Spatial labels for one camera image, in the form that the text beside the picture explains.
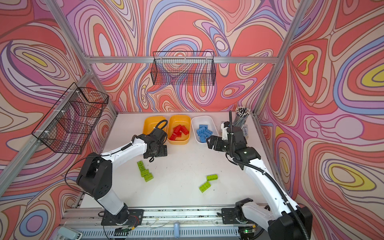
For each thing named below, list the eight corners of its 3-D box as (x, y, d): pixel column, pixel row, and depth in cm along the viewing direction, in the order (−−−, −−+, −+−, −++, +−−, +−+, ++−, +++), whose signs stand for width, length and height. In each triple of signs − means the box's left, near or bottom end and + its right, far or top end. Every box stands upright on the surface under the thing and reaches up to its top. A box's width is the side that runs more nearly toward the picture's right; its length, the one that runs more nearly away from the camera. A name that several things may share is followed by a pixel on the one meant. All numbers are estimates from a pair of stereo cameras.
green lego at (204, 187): (202, 193, 83) (202, 192, 81) (199, 188, 85) (199, 187, 83) (211, 186, 85) (211, 185, 84) (207, 182, 87) (207, 180, 85)
